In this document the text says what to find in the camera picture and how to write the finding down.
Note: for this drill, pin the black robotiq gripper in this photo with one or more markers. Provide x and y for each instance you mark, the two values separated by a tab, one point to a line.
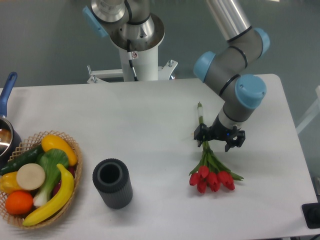
217	131

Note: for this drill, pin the red tulip flower bouquet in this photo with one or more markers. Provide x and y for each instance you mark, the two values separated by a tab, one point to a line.
210	172

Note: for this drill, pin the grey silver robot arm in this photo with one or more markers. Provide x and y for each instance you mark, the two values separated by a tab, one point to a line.
137	33

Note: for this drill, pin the dark grey ribbed vase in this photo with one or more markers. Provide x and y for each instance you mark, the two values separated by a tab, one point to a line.
111	178

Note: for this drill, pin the black device at table edge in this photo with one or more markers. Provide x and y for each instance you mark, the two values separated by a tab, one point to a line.
311	212

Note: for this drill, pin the red plastic fruit in basket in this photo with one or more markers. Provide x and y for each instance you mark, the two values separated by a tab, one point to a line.
72	170

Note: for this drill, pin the yellow plastic banana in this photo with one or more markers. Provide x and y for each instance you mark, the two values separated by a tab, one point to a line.
56	203

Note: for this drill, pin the yellow plastic lemon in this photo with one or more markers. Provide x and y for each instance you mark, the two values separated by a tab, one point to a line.
56	142

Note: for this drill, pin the green bok choy toy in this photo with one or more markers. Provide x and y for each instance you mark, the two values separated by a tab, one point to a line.
48	162

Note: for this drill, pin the woven wicker fruit basket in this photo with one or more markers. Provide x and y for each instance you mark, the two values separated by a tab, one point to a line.
31	142

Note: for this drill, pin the green plastic cucumber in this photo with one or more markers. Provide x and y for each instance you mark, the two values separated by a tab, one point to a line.
28	157

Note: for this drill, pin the beige round disc toy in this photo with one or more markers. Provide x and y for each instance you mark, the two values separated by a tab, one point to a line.
30	176

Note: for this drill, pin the orange plastic orange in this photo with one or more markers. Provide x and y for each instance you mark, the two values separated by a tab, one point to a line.
19	202

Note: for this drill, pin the yellow plastic bell pepper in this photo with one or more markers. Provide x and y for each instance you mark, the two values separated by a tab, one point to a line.
9	184

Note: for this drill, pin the white frame at right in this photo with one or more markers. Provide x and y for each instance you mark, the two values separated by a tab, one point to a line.
310	113

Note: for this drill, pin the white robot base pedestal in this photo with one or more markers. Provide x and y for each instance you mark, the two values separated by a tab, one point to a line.
136	66

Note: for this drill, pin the blue handled saucepan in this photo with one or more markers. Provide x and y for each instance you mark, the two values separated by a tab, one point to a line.
9	138

